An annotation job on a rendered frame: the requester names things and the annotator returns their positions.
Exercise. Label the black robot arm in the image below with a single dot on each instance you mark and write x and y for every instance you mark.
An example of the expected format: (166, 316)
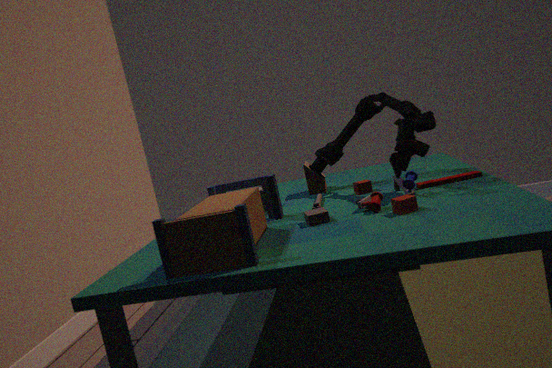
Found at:
(413, 120)

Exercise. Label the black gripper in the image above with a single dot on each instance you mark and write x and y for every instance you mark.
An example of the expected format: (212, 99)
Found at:
(405, 147)

